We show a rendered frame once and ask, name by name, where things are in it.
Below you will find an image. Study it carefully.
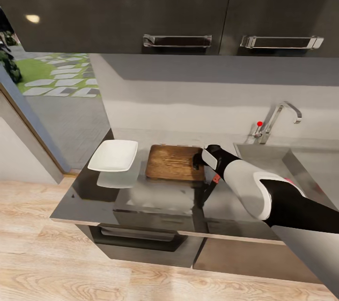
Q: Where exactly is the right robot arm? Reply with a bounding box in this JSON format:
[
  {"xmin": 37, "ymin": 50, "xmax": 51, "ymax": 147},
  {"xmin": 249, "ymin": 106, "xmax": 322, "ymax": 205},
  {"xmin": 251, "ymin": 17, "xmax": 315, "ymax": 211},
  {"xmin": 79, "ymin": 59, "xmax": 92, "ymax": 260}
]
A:
[{"xmin": 193, "ymin": 144, "xmax": 339, "ymax": 299}]

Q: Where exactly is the parer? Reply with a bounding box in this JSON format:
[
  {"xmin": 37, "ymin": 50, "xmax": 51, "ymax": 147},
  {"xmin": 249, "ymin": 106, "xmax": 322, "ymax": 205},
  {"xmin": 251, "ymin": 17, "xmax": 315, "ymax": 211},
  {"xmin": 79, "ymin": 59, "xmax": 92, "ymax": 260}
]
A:
[{"xmin": 198, "ymin": 173, "xmax": 221, "ymax": 204}]

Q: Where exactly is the bowl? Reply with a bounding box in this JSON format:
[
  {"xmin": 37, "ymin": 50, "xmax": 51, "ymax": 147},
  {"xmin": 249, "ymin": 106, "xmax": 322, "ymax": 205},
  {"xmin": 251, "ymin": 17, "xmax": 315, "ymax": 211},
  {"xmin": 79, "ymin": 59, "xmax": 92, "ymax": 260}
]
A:
[{"xmin": 88, "ymin": 140, "xmax": 138, "ymax": 172}]

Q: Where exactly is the cutting board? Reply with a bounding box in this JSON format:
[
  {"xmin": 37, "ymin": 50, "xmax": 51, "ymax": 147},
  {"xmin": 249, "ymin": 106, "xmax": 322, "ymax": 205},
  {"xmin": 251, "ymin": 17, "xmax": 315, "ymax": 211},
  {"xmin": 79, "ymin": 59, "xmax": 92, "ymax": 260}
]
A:
[{"xmin": 145, "ymin": 144, "xmax": 205, "ymax": 182}]

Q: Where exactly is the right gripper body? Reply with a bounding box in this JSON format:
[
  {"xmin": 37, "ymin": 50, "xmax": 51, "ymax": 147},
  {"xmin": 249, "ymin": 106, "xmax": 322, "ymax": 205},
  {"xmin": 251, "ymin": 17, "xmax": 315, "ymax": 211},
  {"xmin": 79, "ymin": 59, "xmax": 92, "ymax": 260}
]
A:
[{"xmin": 195, "ymin": 154, "xmax": 208, "ymax": 166}]

